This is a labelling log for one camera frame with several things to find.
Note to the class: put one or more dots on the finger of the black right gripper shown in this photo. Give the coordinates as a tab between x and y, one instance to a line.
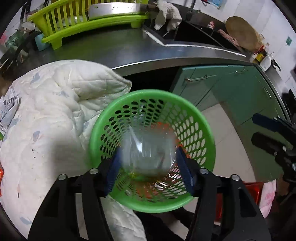
268	144
275	124

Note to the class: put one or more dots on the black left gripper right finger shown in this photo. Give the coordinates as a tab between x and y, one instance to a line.
189	170

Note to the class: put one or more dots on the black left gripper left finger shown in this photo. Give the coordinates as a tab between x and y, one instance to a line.
114	164

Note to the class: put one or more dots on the yellow plastic wrapper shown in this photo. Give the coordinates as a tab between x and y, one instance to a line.
148	152

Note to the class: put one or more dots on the orange snack packet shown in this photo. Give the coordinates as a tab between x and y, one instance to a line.
1	177

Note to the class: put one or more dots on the green perforated trash basket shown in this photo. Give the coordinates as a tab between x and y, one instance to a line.
152	108

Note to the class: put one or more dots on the pink plastic bag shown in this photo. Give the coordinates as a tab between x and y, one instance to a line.
267	197

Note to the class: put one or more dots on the green cabinet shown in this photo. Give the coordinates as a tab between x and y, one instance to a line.
228	96

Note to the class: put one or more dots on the white quilted cloth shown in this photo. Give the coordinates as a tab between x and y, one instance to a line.
50	189

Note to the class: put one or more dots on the round wooden cutting board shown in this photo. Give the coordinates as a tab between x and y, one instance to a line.
243	32

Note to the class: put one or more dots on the white milk carton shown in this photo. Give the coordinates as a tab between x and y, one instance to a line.
2	132

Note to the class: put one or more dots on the crumpled white paper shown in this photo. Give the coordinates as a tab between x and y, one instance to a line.
9	105

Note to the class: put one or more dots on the steel sink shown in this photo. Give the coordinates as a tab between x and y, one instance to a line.
195	30

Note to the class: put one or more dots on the white dish rag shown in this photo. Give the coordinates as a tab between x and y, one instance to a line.
167	11

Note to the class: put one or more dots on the steel tray in rack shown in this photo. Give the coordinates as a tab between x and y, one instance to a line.
104	10

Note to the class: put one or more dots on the green dish rack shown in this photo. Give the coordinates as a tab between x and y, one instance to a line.
62	19

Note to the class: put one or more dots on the green utensil holder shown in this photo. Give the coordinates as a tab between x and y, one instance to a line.
15	40

